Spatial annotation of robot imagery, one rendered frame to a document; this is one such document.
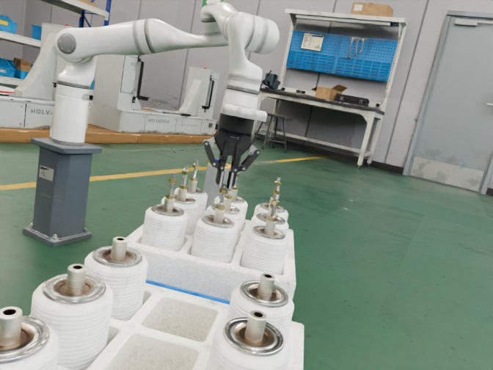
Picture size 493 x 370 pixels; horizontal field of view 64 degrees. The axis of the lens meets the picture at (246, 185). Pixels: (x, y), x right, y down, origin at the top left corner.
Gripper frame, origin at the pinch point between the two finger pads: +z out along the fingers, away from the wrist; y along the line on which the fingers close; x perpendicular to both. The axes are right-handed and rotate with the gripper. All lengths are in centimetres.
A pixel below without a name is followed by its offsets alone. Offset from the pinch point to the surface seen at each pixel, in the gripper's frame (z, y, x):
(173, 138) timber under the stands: 30, -9, -310
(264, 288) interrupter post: 8.4, -1.5, 33.7
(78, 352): 16.0, 22.6, 39.2
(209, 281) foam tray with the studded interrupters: 20.9, 1.0, 7.8
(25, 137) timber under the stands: 32, 92, -196
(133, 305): 16.1, 16.6, 27.4
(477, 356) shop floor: 35, -73, 10
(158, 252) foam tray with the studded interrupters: 17.1, 12.1, 3.6
